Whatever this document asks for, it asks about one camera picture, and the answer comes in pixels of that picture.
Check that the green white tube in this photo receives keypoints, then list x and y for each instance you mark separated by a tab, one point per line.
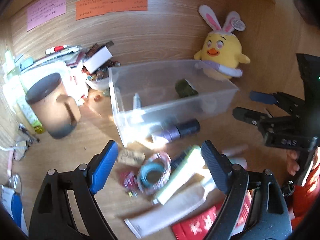
180	175

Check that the yellow chick plush toy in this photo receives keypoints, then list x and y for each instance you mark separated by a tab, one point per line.
223	52

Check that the brown loose bead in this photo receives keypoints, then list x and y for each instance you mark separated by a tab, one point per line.
97	98

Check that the white cardboard box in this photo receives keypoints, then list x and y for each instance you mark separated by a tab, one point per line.
97	60

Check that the red packet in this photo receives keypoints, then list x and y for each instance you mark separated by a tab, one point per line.
200	225

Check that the light green bottle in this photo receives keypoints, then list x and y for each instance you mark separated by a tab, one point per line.
28	112

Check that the purple and black bottle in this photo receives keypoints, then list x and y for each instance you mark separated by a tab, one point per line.
180	130

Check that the dark green bottle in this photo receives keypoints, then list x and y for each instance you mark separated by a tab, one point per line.
186	88

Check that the pink candy wrapper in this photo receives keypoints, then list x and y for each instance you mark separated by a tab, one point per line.
130	181

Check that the blue and white card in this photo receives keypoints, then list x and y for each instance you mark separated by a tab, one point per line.
15	205

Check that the green loose bead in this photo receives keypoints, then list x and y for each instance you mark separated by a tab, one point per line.
106	93

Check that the orange paper note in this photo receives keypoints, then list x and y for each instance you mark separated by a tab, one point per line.
111	6

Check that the white bowl of beads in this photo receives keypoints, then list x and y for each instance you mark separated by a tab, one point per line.
98	80

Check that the red and white marker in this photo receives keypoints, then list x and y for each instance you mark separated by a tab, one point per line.
56	49

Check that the red and white carton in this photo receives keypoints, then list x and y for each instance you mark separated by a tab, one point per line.
75	80

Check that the clear plastic bin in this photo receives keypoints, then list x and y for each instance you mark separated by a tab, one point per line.
150	85

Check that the pink paper note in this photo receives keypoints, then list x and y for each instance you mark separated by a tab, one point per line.
46	8

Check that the blue tape roll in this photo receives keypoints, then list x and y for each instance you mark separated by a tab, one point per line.
163	158

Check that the teal tape roll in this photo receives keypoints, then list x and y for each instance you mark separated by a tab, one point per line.
146	171

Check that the brown mug with dark lid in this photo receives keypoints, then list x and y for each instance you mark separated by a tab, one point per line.
47	105

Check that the stack of books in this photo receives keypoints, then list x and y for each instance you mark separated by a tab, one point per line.
50	61

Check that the pink tube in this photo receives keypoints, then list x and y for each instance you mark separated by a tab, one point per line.
235	150

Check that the teal box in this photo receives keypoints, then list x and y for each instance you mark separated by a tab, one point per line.
25	63

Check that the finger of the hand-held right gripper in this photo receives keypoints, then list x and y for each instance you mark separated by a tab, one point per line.
260	97
246	115

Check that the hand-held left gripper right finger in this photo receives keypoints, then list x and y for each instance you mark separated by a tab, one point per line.
213	165

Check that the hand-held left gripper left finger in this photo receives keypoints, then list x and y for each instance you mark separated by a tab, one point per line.
105	166

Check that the person's right hand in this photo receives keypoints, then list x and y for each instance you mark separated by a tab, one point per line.
293	163

